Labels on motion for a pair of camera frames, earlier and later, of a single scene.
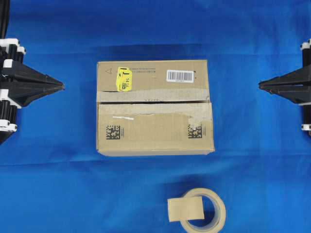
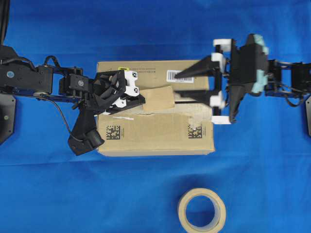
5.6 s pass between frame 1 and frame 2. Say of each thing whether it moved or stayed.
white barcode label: stayed
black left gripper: moved
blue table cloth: stayed
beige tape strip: moved
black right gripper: moved
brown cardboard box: stayed
